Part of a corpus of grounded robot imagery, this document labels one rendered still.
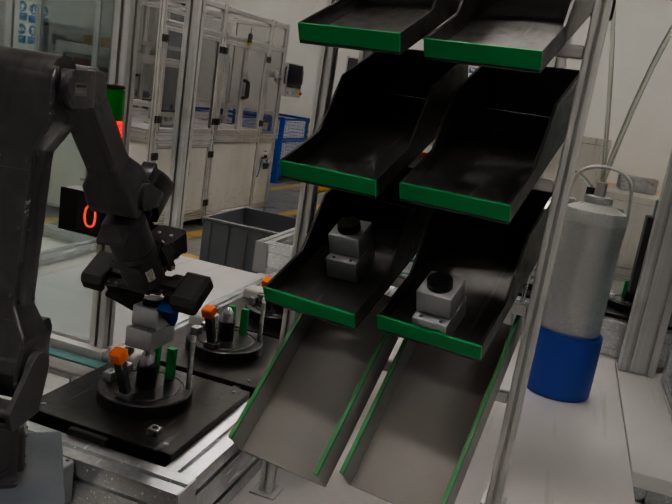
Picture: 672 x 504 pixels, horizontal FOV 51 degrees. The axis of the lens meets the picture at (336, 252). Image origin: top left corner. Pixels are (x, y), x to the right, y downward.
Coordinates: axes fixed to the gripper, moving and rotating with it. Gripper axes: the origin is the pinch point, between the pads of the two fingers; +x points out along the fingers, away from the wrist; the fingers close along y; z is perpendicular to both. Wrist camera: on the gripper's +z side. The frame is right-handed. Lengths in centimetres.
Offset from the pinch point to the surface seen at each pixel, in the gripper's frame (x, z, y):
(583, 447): 50, 27, -66
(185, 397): 10.1, -7.6, -6.8
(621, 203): 441, 575, -110
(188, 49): 28, 111, 62
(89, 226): -0.9, 11.0, 18.8
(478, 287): -8.9, 9.2, -45.1
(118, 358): -1.0, -10.6, -0.8
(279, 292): -12.5, -1.9, -22.5
